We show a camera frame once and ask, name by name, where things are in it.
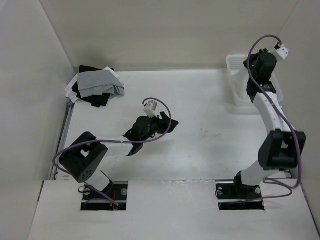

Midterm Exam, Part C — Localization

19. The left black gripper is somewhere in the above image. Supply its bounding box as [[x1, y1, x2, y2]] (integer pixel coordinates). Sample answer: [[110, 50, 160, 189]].
[[141, 112, 178, 143]]

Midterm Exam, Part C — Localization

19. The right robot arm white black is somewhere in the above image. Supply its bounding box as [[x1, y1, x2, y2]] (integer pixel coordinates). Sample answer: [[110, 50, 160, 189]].
[[231, 49, 307, 200]]

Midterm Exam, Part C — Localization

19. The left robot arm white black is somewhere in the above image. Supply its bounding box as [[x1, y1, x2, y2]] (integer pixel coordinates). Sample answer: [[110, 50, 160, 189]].
[[59, 111, 179, 200]]

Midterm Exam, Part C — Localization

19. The black folded tank top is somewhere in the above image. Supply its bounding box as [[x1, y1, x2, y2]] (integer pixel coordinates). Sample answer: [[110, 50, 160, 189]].
[[71, 65, 110, 108]]

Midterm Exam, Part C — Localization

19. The grey folded tank top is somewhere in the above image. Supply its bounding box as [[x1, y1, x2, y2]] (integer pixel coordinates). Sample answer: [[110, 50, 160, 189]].
[[77, 70, 125, 98]]

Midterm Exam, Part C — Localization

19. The white folded tank top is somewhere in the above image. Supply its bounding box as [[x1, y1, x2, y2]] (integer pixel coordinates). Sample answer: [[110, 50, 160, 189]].
[[65, 65, 125, 107]]

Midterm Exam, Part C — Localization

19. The white plastic mesh basket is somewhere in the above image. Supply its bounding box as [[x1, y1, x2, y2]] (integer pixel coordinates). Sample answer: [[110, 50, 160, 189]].
[[226, 54, 284, 108]]

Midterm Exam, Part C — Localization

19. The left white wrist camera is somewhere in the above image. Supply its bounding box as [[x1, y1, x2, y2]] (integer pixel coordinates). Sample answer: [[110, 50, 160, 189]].
[[143, 100, 158, 118]]

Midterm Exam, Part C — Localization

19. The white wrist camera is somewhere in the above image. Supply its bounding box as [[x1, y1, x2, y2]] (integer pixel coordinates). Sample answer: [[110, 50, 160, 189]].
[[143, 100, 158, 118], [273, 44, 290, 61]]

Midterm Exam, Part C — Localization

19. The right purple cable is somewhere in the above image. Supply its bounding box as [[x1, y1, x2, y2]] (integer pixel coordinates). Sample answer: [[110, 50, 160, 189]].
[[222, 34, 302, 205]]

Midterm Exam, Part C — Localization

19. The purple cable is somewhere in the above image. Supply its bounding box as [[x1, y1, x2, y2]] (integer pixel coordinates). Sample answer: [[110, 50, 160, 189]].
[[53, 97, 173, 210], [222, 34, 302, 205]]

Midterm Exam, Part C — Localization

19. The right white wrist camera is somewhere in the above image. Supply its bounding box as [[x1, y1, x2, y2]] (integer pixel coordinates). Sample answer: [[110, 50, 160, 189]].
[[273, 44, 290, 61]]

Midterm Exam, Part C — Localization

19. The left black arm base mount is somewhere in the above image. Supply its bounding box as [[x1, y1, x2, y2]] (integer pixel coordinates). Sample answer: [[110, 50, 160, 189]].
[[78, 181, 129, 212]]

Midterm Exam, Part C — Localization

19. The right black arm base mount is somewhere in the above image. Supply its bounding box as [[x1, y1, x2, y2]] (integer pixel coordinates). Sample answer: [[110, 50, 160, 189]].
[[215, 181, 265, 211]]

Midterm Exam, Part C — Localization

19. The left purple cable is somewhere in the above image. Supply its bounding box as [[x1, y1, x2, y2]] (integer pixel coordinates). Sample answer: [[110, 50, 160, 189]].
[[53, 97, 173, 210]]

